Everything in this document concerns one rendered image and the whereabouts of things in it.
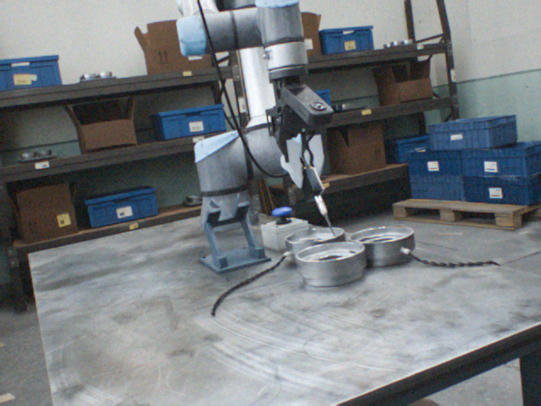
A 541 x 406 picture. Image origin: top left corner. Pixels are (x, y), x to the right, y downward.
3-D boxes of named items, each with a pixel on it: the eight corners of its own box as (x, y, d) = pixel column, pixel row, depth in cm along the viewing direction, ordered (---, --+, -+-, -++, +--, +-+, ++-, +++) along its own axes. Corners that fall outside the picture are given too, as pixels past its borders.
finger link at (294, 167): (292, 186, 109) (288, 137, 108) (305, 188, 103) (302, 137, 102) (276, 188, 108) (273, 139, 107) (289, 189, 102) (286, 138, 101)
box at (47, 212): (90, 231, 414) (79, 180, 408) (19, 247, 391) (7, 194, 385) (79, 226, 449) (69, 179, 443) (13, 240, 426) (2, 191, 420)
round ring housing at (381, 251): (338, 262, 95) (335, 238, 94) (385, 247, 100) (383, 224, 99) (380, 271, 86) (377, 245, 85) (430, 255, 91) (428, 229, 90)
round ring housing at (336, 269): (325, 293, 80) (322, 265, 79) (286, 280, 89) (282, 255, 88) (382, 273, 85) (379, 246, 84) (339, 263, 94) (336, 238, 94)
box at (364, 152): (395, 167, 518) (389, 118, 512) (346, 177, 497) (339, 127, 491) (368, 166, 557) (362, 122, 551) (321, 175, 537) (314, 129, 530)
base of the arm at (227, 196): (193, 227, 150) (187, 190, 148) (246, 216, 156) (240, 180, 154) (211, 234, 136) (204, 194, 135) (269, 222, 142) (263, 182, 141)
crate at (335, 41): (351, 57, 540) (347, 34, 537) (376, 50, 507) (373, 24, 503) (304, 62, 517) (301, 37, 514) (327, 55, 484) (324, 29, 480)
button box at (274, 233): (311, 243, 112) (308, 218, 111) (278, 251, 109) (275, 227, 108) (292, 238, 119) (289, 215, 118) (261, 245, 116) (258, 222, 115)
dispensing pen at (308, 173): (331, 233, 97) (296, 152, 104) (324, 244, 101) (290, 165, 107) (342, 230, 98) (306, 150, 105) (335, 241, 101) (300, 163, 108)
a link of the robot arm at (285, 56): (312, 40, 100) (270, 45, 97) (315, 66, 101) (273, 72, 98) (294, 47, 107) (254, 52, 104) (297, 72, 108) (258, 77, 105)
